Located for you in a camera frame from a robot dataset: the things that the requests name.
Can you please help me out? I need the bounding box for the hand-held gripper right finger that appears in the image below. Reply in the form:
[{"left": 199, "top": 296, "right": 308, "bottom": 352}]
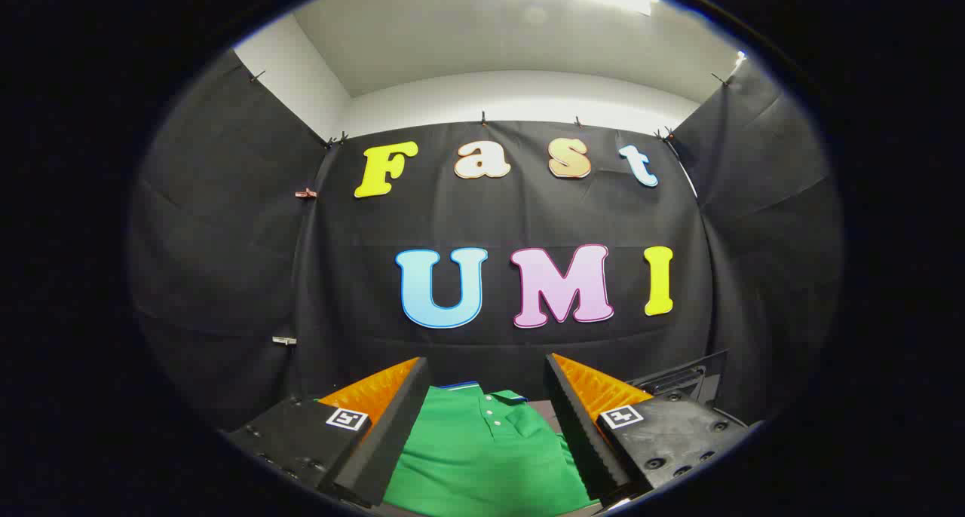
[{"left": 543, "top": 353, "right": 749, "bottom": 504}]

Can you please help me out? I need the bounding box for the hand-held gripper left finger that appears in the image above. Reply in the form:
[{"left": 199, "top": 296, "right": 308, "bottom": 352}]
[{"left": 225, "top": 356, "right": 433, "bottom": 509}]

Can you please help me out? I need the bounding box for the green polo shirt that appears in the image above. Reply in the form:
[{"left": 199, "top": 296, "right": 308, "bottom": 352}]
[{"left": 383, "top": 381, "right": 596, "bottom": 517}]

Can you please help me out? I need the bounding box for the black backdrop cloth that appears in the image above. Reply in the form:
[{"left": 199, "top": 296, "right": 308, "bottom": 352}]
[{"left": 128, "top": 50, "right": 844, "bottom": 435}]

